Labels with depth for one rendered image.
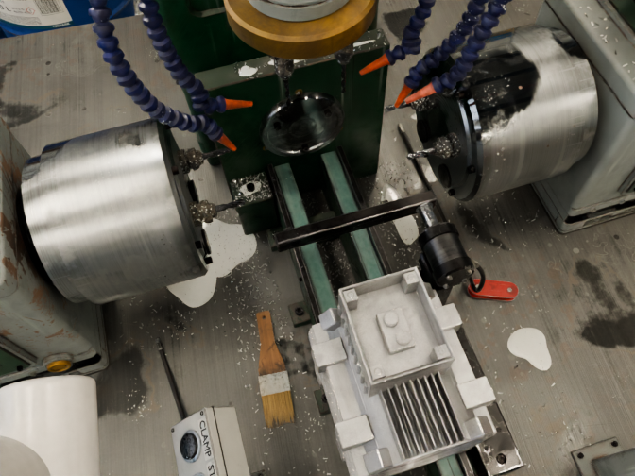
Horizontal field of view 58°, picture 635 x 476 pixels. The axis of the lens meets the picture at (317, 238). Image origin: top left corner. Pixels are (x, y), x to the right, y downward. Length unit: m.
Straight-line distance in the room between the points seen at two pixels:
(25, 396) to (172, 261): 0.32
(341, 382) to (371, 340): 0.07
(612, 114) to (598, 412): 0.48
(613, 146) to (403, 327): 0.47
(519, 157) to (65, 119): 0.97
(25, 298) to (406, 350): 0.49
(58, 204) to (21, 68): 0.80
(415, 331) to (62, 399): 0.39
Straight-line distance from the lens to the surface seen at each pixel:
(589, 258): 1.18
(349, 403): 0.72
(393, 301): 0.71
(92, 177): 0.80
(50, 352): 1.00
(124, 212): 0.78
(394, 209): 0.87
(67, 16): 2.38
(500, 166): 0.88
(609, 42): 0.98
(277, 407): 0.99
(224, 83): 0.88
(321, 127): 0.99
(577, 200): 1.10
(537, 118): 0.88
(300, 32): 0.65
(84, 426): 0.57
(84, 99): 1.43
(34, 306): 0.85
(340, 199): 1.01
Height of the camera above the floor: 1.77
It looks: 62 degrees down
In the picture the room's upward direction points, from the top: 4 degrees counter-clockwise
